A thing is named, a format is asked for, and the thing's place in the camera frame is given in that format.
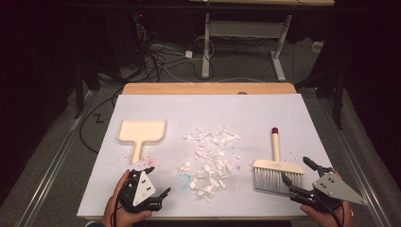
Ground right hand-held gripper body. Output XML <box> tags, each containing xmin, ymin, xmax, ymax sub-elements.
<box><xmin>288</xmin><ymin>166</ymin><xmax>369</xmax><ymax>214</ymax></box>

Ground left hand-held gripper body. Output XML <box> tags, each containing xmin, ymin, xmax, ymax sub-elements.
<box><xmin>118</xmin><ymin>169</ymin><xmax>164</xmax><ymax>214</ymax></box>

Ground cream hand brush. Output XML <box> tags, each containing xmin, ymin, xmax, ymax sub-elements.
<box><xmin>253</xmin><ymin>127</ymin><xmax>305</xmax><ymax>194</ymax></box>

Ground pile of white paper scraps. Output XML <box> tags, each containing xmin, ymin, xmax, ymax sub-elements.
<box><xmin>177</xmin><ymin>125</ymin><xmax>242</xmax><ymax>203</ymax></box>

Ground person's right hand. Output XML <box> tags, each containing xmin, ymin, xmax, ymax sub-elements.
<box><xmin>299</xmin><ymin>170</ymin><xmax>355</xmax><ymax>227</ymax></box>

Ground person's left hand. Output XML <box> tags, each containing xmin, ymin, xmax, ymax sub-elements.
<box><xmin>101</xmin><ymin>169</ymin><xmax>153</xmax><ymax>227</ymax></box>

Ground scattered red crumbs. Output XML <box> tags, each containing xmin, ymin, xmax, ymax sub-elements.
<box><xmin>117</xmin><ymin>152</ymin><xmax>161</xmax><ymax>168</ymax></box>

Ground cream dustpan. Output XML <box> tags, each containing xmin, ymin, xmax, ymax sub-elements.
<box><xmin>116</xmin><ymin>119</ymin><xmax>167</xmax><ymax>165</ymax></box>

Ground black metal stand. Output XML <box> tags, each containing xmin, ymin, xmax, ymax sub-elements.
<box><xmin>73</xmin><ymin>60</ymin><xmax>102</xmax><ymax>120</ymax></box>
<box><xmin>296</xmin><ymin>56</ymin><xmax>345</xmax><ymax>131</ymax></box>

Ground white table mat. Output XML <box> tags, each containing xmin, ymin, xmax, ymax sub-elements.
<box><xmin>77</xmin><ymin>93</ymin><xmax>355</xmax><ymax>219</ymax></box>

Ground wooden table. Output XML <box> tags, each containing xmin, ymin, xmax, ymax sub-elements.
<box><xmin>121</xmin><ymin>82</ymin><xmax>298</xmax><ymax>96</ymax></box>

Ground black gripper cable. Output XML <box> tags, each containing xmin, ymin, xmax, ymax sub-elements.
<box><xmin>315</xmin><ymin>201</ymin><xmax>346</xmax><ymax>227</ymax></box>
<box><xmin>111</xmin><ymin>198</ymin><xmax>122</xmax><ymax>227</ymax></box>

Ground aluminium floor rail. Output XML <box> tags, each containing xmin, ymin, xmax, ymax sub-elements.
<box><xmin>318</xmin><ymin>97</ymin><xmax>393</xmax><ymax>227</ymax></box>
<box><xmin>13</xmin><ymin>90</ymin><xmax>97</xmax><ymax>227</ymax></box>

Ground black floor cable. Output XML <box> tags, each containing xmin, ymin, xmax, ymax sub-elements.
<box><xmin>78</xmin><ymin>90</ymin><xmax>125</xmax><ymax>155</ymax></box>

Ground white floor cable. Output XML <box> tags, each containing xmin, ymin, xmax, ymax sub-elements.
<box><xmin>150</xmin><ymin>43</ymin><xmax>267</xmax><ymax>84</ymax></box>

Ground tangle of black cables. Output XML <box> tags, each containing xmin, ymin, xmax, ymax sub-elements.
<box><xmin>131</xmin><ymin>12</ymin><xmax>216</xmax><ymax>83</ymax></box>

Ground white desk frame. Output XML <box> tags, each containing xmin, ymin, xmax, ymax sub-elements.
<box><xmin>188</xmin><ymin>0</ymin><xmax>336</xmax><ymax>82</ymax></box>

